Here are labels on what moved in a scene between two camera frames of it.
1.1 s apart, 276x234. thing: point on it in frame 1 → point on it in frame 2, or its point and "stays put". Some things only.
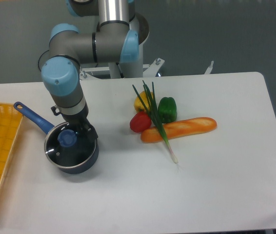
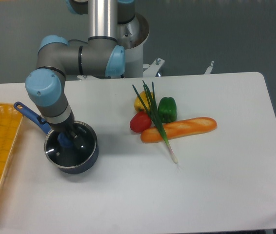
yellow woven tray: (0, 123) stays put
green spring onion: (150, 107) stays put
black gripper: (79, 120) → (67, 127)
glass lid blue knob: (67, 146) stays put
